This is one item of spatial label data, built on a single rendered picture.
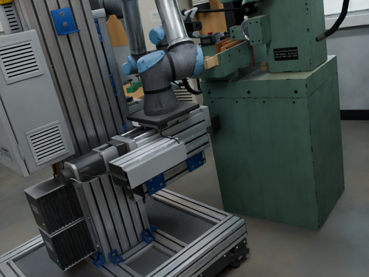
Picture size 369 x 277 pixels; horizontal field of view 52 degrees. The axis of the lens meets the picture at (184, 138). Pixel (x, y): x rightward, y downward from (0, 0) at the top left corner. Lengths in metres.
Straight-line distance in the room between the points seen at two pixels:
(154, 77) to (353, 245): 1.22
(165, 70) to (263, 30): 0.55
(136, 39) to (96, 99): 0.36
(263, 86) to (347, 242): 0.85
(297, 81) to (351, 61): 1.62
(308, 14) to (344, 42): 1.54
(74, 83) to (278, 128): 0.97
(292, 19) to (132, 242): 1.24
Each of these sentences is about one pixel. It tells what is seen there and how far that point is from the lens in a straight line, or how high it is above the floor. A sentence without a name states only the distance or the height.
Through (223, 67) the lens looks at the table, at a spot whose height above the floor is 0.88.
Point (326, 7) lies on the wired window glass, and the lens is 3.42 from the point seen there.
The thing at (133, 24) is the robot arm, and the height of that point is 1.16.
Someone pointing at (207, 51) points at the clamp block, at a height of 0.93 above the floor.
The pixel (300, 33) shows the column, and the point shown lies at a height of 0.98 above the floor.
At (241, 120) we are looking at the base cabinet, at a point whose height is 0.59.
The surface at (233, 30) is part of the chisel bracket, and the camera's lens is 2.09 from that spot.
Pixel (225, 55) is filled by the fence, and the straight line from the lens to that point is 1.87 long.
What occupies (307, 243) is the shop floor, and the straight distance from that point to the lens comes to 2.04.
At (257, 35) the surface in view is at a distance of 1.84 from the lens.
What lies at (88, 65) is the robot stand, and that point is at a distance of 1.55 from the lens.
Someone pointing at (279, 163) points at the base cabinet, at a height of 0.37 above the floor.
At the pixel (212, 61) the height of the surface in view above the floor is 0.92.
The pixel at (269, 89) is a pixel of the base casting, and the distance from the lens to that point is 1.86.
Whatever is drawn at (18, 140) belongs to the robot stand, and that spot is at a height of 0.89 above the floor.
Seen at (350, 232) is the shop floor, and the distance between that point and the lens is 2.11.
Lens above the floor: 1.24
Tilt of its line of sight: 20 degrees down
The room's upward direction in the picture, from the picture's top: 12 degrees counter-clockwise
